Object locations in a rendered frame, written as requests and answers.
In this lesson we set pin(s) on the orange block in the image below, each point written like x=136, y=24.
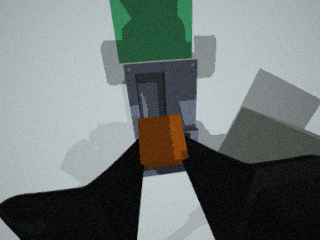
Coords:
x=161, y=141

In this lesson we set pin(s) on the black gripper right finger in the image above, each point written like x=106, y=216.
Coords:
x=227, y=188

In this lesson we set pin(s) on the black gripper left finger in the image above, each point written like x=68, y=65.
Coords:
x=110, y=203

